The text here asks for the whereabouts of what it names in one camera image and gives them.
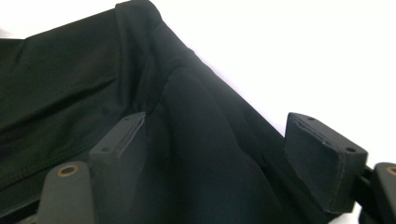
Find black shorts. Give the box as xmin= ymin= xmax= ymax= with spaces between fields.
xmin=0 ymin=0 xmax=337 ymax=224

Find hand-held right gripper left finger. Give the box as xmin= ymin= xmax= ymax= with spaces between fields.
xmin=89 ymin=111 xmax=149 ymax=224

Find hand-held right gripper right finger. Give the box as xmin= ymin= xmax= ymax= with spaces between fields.
xmin=283 ymin=112 xmax=369 ymax=216

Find white table cover board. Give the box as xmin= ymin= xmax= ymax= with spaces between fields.
xmin=0 ymin=0 xmax=396 ymax=224

